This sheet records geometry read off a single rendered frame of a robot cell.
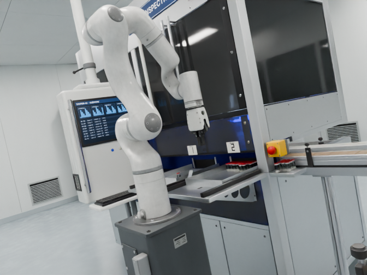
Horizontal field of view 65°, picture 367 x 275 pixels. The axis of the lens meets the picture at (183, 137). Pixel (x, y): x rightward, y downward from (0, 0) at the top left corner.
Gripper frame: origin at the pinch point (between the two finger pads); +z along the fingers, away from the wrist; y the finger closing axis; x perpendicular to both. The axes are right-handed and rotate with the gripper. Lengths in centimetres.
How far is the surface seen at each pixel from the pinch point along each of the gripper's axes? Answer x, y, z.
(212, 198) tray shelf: 10.0, -10.9, 22.8
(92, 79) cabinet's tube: 4, 94, -51
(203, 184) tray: -1.9, 6.1, 21.1
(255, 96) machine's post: -28.8, -12.5, -15.5
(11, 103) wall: -22, 544, -111
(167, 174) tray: -15, 54, 21
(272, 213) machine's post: -28, -10, 43
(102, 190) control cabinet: 15, 89, 24
